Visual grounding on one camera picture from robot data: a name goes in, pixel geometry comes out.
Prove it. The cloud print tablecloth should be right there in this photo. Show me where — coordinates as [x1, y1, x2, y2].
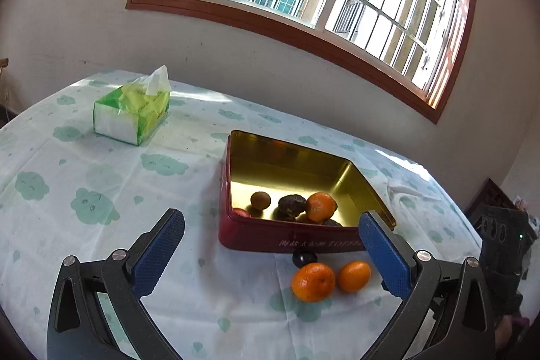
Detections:
[0, 72, 484, 360]

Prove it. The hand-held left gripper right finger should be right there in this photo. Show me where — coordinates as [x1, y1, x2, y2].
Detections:
[358, 209, 494, 360]

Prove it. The medium orange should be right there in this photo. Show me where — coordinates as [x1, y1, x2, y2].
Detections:
[305, 192, 338, 223]

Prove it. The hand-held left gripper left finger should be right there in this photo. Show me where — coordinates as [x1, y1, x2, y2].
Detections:
[46, 209, 185, 360]

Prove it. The brown longan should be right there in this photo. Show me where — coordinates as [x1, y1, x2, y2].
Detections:
[250, 191, 271, 211]

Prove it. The red tin box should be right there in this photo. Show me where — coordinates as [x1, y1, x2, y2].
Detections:
[218, 129, 397, 253]

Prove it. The dark plum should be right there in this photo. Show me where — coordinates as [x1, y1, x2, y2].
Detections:
[292, 250, 318, 268]

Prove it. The wrinkled dark passion fruit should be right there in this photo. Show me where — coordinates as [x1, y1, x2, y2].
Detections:
[277, 194, 307, 221]

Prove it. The green tissue box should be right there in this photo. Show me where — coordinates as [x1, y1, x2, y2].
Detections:
[93, 65, 171, 145]

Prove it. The small orange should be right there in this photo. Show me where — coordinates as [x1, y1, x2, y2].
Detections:
[337, 260, 372, 294]

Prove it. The large orange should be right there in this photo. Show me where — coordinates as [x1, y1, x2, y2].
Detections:
[292, 262, 336, 303]

